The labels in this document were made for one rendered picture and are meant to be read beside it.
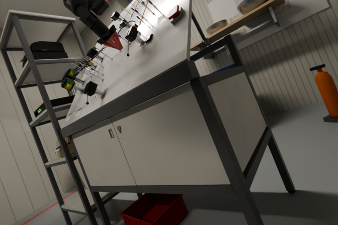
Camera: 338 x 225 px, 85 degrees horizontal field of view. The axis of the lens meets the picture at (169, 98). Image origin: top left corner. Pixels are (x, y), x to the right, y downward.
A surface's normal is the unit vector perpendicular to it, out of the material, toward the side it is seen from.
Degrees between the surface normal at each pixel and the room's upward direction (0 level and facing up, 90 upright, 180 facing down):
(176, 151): 90
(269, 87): 90
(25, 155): 90
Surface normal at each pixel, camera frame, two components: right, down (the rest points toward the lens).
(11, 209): 0.74, -0.31
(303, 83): -0.56, 0.21
